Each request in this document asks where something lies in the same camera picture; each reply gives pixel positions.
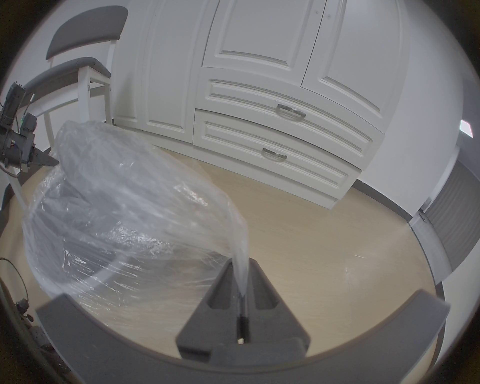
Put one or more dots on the white chair grey cushions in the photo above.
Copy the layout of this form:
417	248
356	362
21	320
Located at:
90	22

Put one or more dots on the clear plastic bag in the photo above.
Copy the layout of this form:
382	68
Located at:
131	187

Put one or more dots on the grey curtain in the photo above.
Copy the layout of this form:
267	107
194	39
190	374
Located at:
461	225

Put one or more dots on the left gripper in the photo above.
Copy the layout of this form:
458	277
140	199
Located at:
15	150

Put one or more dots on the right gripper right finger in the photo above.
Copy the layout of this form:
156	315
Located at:
277	322

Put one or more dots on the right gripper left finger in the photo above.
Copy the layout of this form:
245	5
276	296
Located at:
195	326

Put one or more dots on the white wardrobe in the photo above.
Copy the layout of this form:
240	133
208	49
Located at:
262	37

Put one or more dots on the white trash bin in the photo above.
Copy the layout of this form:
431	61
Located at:
108	270

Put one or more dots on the small ceiling light panel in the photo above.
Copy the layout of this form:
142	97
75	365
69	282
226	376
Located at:
467	128

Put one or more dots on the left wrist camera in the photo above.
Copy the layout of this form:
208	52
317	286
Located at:
17	95

